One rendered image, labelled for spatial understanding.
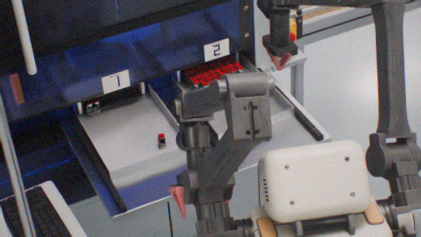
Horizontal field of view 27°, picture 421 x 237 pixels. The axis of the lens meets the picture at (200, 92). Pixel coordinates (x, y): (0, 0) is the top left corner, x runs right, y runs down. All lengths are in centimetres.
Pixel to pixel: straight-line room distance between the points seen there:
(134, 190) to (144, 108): 37
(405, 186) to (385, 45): 32
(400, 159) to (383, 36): 28
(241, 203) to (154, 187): 79
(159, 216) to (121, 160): 54
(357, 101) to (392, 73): 223
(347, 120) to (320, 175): 231
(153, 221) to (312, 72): 160
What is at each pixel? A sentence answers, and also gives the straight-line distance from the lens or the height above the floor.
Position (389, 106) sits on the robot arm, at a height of 135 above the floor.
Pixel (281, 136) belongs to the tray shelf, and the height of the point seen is 88.
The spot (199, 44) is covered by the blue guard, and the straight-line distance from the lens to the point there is 271.
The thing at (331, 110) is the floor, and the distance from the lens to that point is 415.
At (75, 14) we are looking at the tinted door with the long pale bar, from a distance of 250.
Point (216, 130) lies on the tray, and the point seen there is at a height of 90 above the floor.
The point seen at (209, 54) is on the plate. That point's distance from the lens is 274.
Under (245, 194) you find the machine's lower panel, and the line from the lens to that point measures 318.
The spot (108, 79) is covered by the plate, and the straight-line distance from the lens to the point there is 264.
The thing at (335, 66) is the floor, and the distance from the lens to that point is 443.
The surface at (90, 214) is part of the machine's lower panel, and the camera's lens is 293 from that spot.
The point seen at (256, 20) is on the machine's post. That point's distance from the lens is 276.
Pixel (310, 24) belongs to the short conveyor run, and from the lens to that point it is 303.
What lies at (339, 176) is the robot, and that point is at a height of 135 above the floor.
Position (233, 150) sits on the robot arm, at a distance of 165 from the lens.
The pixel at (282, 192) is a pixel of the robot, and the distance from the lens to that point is 177.
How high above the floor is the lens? 255
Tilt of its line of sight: 37 degrees down
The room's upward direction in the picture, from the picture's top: 5 degrees counter-clockwise
